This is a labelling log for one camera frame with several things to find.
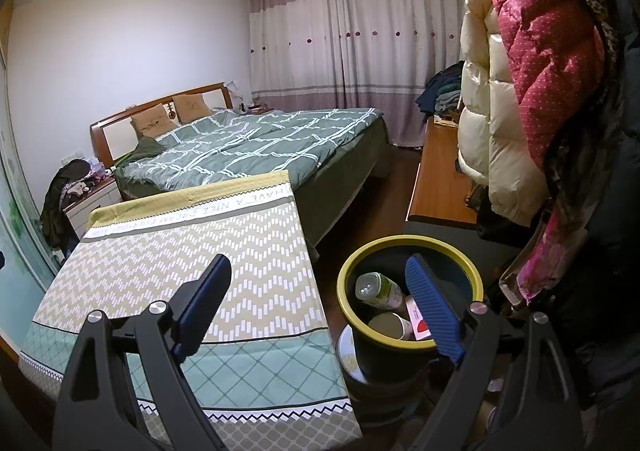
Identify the white nightstand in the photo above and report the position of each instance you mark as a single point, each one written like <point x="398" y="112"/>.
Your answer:
<point x="95" y="206"/>

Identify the pink floral bag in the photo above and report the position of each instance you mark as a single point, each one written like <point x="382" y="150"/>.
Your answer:
<point x="550" y="256"/>

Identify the pile of folded clothes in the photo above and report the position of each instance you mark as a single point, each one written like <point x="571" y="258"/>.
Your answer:
<point x="442" y="88"/>

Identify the green checked duvet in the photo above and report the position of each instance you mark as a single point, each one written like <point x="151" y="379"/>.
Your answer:
<point x="250" y="146"/>

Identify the clear bottle with green label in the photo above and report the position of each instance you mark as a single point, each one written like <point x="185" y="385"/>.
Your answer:
<point x="380" y="291"/>

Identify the patterned tablecloth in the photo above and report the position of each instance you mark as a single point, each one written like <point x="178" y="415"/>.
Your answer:
<point x="200" y="241"/>

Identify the pink and white curtain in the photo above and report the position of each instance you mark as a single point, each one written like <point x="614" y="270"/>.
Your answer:
<point x="360" y="41"/>

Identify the wooden top cabinet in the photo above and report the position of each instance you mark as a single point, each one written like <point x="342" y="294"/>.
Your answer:
<point x="440" y="171"/>

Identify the dark jacket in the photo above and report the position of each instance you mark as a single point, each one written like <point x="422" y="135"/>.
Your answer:
<point x="55" y="201"/>

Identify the cream puffer jacket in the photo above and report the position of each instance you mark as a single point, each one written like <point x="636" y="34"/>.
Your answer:
<point x="490" y="131"/>

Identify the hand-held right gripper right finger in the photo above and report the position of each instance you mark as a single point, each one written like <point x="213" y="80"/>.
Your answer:
<point x="432" y="306"/>

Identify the wooden bedside table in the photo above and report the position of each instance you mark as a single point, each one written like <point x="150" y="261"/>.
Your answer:
<point x="255" y="108"/>

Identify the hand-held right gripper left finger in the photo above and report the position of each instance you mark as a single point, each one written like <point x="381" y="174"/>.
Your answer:
<point x="202" y="306"/>

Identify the dark green cloth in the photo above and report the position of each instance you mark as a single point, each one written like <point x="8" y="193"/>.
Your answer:
<point x="142" y="151"/>

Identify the pink cardboard box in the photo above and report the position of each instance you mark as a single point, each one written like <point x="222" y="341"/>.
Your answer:
<point x="417" y="316"/>

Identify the brown pillow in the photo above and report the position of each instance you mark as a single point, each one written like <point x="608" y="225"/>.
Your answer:
<point x="192" y="107"/>
<point x="149" y="120"/>

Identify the yellow-rimmed dark trash bin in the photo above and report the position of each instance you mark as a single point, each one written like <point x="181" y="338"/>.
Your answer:
<point x="350" y="291"/>

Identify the floral clothes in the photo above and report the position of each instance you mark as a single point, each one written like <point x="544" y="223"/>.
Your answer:
<point x="90" y="181"/>

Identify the white paper cup red print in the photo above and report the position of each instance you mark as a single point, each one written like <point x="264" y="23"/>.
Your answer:
<point x="390" y="326"/>

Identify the sliding wardrobe door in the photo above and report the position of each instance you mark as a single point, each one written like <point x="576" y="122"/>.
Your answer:
<point x="20" y="231"/>

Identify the bed with wooden headboard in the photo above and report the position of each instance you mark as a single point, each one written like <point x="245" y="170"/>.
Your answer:
<point x="350" y="166"/>

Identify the red dotted puffer jacket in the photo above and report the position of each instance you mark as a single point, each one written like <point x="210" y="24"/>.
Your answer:
<point x="550" y="56"/>

